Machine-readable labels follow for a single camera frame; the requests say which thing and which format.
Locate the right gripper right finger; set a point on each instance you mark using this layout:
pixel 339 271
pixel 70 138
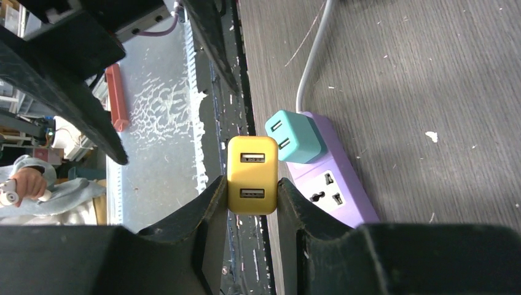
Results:
pixel 321 255

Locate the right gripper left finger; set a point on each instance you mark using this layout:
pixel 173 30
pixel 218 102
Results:
pixel 180 254

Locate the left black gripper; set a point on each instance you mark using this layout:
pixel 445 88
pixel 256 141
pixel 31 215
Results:
pixel 75 41

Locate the purple power strip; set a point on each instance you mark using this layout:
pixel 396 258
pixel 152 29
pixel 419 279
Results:
pixel 331 182

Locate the yellow adapter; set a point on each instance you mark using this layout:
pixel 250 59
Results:
pixel 252 175

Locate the teal adapter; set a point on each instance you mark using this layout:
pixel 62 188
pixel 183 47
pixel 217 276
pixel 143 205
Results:
pixel 297 137

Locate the red tool on bench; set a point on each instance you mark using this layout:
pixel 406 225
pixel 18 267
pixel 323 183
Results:
pixel 116 95

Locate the person behind the bench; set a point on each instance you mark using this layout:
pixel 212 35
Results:
pixel 42 200

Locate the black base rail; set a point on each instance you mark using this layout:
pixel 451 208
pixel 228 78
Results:
pixel 221 78

